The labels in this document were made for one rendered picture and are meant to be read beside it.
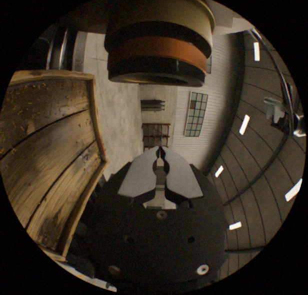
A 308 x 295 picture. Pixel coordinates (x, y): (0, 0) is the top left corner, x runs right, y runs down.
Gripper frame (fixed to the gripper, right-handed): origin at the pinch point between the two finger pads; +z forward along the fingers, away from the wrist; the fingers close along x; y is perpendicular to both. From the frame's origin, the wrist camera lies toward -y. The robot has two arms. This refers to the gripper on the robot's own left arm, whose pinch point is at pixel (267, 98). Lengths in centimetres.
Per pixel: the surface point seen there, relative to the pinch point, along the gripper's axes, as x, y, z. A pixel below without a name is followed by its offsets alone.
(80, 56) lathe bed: -2, -10, 50
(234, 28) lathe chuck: -5.3, -10.9, 13.7
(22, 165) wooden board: -23, 10, 44
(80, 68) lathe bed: -2, -6, 50
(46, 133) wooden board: -15.6, 8.1, 45.3
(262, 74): 499, -264, -538
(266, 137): 400, 118, -557
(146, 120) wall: 667, 188, 236
